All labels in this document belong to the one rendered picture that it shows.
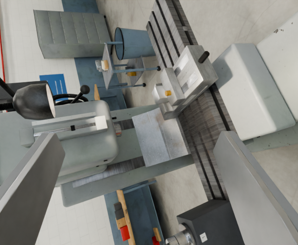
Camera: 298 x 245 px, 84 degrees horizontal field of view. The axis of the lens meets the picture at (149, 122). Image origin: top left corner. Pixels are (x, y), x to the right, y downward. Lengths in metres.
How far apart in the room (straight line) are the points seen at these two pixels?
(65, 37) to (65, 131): 5.29
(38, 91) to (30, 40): 6.29
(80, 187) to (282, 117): 0.91
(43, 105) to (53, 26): 5.67
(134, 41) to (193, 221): 2.52
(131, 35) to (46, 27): 3.56
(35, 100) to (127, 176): 0.72
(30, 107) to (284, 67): 0.74
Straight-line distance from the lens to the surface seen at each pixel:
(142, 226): 5.09
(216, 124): 0.67
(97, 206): 4.83
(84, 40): 5.68
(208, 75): 0.62
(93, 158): 0.52
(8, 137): 0.56
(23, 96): 0.38
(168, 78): 0.69
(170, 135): 0.99
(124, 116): 1.06
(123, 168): 0.98
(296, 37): 0.74
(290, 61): 0.74
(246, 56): 0.72
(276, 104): 0.70
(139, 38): 2.85
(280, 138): 1.44
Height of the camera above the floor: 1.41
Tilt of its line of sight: 22 degrees down
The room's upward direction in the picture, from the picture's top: 102 degrees counter-clockwise
